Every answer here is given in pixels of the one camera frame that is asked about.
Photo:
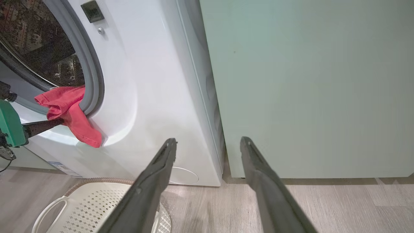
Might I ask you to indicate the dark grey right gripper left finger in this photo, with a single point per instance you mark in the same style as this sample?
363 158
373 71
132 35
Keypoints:
145 194

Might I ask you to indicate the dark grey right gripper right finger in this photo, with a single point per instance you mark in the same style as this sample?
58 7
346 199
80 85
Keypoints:
271 194

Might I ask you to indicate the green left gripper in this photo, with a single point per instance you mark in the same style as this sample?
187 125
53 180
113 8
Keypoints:
9 126

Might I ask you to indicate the plain red garment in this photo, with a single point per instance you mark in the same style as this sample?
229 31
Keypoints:
74 113

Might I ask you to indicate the steel washer drum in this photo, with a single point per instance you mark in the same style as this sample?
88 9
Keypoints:
32 32

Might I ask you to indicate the white front-load washing machine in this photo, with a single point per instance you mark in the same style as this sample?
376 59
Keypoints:
145 81

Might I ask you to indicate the pale green cabinet door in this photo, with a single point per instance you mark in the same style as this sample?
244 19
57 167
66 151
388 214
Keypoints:
307 81

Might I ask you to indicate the black door latch socket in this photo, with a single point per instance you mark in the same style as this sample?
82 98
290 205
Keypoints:
92 11

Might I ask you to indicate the round white filter cover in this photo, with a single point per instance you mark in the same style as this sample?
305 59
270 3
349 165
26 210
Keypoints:
187 176

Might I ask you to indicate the blue energy label sticker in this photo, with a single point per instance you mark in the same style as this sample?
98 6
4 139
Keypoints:
64 169

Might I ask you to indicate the cream perforated laundry basket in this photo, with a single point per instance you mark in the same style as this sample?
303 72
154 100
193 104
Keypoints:
97 200

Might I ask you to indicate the dark cabinet plinth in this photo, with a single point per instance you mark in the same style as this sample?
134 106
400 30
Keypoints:
323 180

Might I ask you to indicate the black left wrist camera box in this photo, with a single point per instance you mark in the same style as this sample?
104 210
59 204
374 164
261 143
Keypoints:
5 90

